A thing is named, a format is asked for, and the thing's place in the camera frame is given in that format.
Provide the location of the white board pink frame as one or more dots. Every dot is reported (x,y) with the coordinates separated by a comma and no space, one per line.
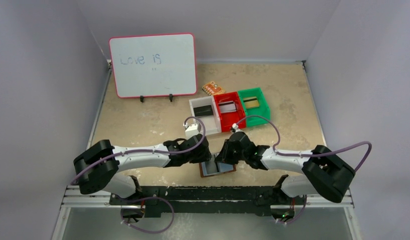
(155,65)

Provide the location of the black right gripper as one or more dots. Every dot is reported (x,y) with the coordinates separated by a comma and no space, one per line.
(224,153)

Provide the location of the orange spiral notebook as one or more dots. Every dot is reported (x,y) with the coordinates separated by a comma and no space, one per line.
(212,88)

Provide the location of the black card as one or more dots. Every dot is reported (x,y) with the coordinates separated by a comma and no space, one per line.
(203,111)

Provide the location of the green plastic bin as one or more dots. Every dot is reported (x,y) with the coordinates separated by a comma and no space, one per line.
(263,110)

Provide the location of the brown leather card holder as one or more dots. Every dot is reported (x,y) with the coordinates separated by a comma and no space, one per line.
(213,168)

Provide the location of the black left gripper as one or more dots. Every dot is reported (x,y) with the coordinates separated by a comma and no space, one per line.
(204,151)

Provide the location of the gold card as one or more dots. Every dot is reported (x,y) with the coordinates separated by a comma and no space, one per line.
(251,102)

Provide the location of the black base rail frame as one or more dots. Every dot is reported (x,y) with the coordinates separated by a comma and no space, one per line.
(261,201)

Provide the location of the white plastic bin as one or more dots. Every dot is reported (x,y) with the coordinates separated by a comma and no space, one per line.
(211,123)

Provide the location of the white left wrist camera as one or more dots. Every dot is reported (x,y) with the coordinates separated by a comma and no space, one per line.
(192,129)

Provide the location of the silver card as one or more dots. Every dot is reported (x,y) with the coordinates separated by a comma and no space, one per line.
(227,107)

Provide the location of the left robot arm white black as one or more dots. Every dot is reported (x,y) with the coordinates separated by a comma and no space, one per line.
(100,167)

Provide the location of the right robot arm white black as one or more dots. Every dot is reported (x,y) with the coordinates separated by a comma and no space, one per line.
(318,171)

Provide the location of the red plastic bin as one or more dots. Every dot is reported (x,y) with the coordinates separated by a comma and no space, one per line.
(227,120)

